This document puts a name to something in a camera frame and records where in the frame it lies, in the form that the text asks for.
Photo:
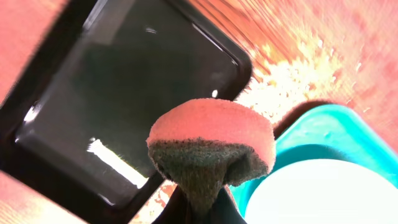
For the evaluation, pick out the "teal plastic tray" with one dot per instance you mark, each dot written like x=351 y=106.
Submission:
x=328 y=132

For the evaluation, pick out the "black plastic tray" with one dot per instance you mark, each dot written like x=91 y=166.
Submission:
x=74 y=127

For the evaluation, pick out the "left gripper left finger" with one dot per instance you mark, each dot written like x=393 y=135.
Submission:
x=176 y=211

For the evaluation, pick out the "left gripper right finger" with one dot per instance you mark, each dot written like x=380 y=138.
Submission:
x=224 y=210

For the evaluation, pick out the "dark scrubbing sponge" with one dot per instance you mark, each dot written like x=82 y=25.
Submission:
x=205 y=144

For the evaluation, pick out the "light blue plate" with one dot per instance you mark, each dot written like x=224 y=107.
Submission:
x=323 y=191

